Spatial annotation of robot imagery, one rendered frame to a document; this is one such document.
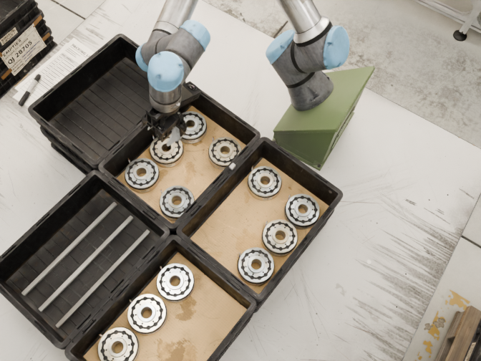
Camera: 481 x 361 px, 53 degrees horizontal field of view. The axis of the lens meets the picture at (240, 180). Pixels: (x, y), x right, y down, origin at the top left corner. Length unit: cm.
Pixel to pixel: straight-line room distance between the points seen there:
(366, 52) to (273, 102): 126
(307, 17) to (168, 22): 39
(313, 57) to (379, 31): 167
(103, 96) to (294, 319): 94
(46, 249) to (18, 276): 10
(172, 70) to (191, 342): 72
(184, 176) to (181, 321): 44
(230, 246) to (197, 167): 28
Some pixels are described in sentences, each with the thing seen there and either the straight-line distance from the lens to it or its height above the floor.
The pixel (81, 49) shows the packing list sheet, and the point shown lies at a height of 70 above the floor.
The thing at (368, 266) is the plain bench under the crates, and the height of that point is 70.
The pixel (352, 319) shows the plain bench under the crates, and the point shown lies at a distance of 155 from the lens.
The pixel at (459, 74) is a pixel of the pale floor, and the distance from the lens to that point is 307.
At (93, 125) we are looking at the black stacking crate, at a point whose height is 83.
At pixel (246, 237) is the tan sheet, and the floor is 83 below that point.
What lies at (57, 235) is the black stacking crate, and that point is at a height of 83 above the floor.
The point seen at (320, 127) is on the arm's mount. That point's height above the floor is 93.
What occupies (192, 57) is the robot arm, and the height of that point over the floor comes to 131.
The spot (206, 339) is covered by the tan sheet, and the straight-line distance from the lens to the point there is 136.
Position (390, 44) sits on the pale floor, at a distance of 305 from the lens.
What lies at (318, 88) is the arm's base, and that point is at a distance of 158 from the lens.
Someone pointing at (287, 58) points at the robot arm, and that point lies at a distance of 151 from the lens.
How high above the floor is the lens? 218
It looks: 65 degrees down
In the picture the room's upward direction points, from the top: 6 degrees clockwise
